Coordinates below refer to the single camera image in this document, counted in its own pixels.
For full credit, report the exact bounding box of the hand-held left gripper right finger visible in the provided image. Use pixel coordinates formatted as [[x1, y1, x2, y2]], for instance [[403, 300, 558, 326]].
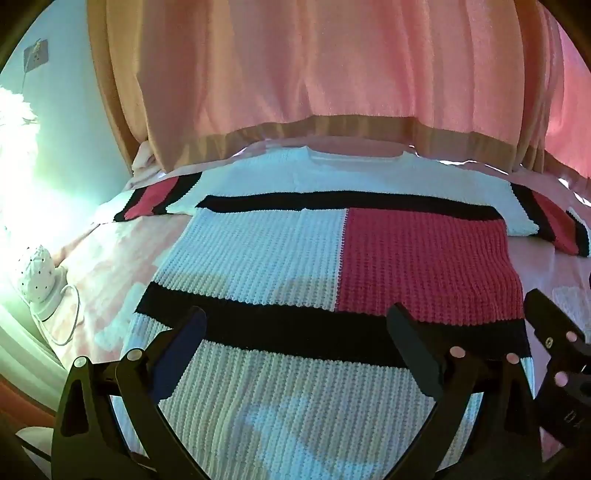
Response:
[[385, 302, 561, 480]]

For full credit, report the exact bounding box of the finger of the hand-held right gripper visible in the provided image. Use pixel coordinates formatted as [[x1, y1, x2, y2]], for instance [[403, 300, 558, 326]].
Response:
[[523, 287, 588, 354]]

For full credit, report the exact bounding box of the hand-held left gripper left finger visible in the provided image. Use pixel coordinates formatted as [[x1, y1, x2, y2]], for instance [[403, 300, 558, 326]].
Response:
[[51, 305, 208, 480]]

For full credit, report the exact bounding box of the white red black knitted sweater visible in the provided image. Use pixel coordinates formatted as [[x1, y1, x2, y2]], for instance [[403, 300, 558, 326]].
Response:
[[113, 145, 591, 480]]

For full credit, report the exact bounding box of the pink snowflake printed bed sheet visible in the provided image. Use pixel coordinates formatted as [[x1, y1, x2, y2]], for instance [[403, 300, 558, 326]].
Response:
[[44, 138, 591, 462]]

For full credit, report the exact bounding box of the white polka dot night lamp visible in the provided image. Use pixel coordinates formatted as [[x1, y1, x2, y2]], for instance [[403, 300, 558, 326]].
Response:
[[16, 246, 69, 320]]

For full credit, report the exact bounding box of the pink pillow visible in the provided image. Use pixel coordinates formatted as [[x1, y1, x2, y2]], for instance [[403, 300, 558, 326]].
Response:
[[131, 141, 163, 177]]

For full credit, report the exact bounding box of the pink curtain with tan hem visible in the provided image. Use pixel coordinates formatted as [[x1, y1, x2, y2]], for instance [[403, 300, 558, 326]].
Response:
[[87, 0, 591, 182]]

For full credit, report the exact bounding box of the thin white cable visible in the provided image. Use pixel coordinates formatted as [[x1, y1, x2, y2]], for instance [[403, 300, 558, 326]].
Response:
[[48, 283, 83, 345]]

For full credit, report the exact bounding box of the white wall socket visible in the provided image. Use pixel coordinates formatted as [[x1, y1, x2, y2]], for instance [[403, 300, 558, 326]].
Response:
[[23, 40, 49, 73]]

